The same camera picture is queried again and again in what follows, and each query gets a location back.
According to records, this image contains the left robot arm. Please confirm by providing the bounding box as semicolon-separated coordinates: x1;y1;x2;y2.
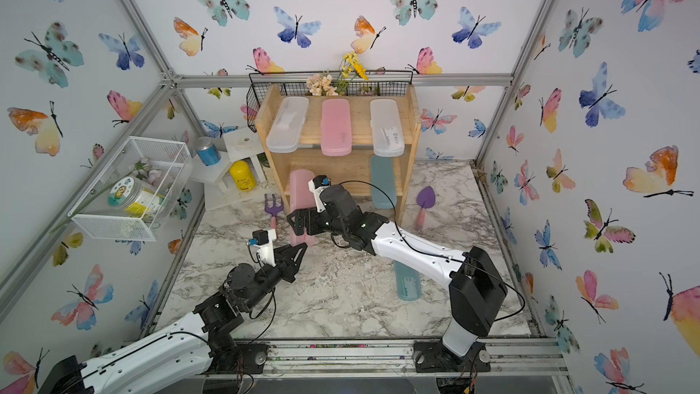
39;244;307;393

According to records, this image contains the blue metallic can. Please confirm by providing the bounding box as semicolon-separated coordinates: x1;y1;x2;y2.
194;137;221;166

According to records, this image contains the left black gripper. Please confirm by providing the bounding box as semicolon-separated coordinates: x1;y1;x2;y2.
241;241;304;314

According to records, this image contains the artificial flowers bunch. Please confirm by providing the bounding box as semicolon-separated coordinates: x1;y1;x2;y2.
306;51;369;97

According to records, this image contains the round green lid jar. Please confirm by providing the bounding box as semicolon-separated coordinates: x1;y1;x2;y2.
108;176;164;217

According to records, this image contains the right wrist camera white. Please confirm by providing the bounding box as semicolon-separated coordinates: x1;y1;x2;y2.
308;175;331;213

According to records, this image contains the aluminium front rail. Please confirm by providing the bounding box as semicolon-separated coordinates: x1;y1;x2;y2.
195;337;574;393

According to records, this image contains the teal pencil case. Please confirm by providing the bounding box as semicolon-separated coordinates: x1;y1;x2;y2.
370;155;397;210
394;261;422;302

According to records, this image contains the purple pink toy rake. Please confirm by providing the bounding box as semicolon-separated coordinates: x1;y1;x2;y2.
264;193;284;230

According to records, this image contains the white small step stool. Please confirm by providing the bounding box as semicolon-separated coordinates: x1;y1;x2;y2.
190;129;268;212

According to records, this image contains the purple pink toy shovel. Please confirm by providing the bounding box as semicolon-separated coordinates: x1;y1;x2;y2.
415;186;437;232

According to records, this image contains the pink pencil case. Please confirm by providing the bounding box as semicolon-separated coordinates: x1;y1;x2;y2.
289;169;317;247
320;98;353;157

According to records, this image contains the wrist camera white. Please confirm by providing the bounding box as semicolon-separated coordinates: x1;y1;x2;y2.
249;229;277;266
308;175;331;213

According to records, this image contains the clear pencil case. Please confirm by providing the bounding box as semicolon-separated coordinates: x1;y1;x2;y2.
266;97;309;154
370;98;405;158

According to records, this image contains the white wire mesh basket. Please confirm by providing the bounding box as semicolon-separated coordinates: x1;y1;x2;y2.
69;136;193;242

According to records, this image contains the black wire basket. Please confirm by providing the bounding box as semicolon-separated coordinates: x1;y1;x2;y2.
245;69;415;132

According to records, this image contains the wooden two-tier shelf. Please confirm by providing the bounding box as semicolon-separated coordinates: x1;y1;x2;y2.
264;85;421;224

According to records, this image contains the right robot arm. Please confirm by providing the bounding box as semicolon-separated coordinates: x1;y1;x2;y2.
287;184;513;373

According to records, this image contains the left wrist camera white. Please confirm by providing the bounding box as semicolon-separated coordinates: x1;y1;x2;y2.
249;229;277;266

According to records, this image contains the yellow bottle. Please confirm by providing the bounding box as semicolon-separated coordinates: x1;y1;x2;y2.
229;160;257;192

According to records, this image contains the pink pencil case top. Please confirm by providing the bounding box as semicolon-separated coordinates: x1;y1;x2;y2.
320;98;353;157

